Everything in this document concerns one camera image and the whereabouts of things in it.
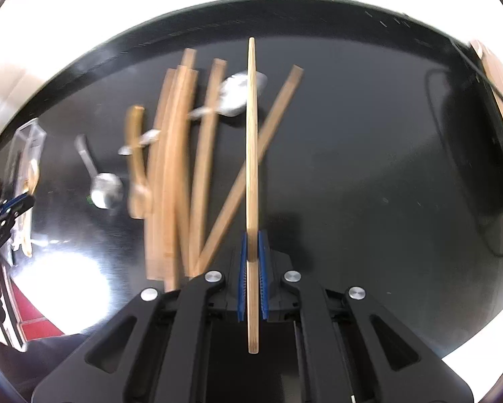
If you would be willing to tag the clear plastic container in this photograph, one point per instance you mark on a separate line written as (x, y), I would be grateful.
(22, 151)

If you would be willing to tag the large metal spoon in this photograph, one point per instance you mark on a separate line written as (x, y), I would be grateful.
(237, 94)

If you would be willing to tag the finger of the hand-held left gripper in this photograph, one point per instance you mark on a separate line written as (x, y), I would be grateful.
(14, 209)

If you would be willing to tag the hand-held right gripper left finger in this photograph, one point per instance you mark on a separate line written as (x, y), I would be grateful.
(242, 277)

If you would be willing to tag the wooden spoon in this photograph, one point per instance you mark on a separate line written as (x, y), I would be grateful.
(137, 176)
(33, 176)

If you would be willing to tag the small metal spoon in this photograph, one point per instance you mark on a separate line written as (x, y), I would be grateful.
(105, 191)

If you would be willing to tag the bamboo chopstick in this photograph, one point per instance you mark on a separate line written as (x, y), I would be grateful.
(252, 155)
(207, 147)
(180, 168)
(158, 168)
(260, 136)

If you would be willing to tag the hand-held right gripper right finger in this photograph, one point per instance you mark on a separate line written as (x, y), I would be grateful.
(264, 277)

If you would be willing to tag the red cloth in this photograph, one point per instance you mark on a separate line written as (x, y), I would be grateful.
(31, 315)

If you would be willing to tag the wooden board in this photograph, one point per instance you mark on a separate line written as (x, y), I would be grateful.
(499, 88)

